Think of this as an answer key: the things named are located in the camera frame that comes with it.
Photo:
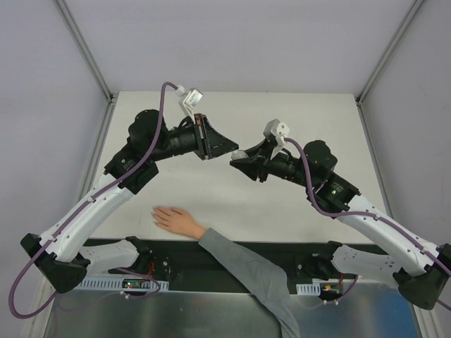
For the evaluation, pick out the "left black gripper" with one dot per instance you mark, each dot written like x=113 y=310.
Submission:
x=202 y=137

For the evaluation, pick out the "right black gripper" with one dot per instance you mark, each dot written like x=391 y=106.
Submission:
x=265 y=162

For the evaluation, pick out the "clear nail polish bottle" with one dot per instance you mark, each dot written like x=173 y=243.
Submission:
x=238 y=155

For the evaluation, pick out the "grey sleeved forearm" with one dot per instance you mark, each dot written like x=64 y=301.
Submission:
x=265 y=280

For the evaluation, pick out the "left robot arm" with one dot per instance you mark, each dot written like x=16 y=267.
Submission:
x=60 y=253

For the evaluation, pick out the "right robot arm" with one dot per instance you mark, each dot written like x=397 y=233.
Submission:
x=417 y=268

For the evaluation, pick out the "person's hand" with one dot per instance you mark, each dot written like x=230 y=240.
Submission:
x=177 y=221

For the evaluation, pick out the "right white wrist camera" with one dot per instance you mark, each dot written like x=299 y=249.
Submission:
x=276 y=132

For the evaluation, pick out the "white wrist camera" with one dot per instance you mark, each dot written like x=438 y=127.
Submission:
x=276 y=132
x=188 y=99

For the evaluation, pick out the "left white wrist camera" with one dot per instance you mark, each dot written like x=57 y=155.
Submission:
x=188 y=99

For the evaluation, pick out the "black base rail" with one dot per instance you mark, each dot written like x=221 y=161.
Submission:
x=189 y=267

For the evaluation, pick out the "right white cable duct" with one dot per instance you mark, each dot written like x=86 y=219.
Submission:
x=313 y=289

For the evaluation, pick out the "left aluminium frame post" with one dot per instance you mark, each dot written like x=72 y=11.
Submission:
x=83 y=48

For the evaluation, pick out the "aluminium frame post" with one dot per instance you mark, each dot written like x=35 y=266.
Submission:
x=83 y=48
x=389 y=51

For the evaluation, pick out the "right aluminium frame post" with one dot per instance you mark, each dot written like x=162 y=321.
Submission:
x=389 y=51

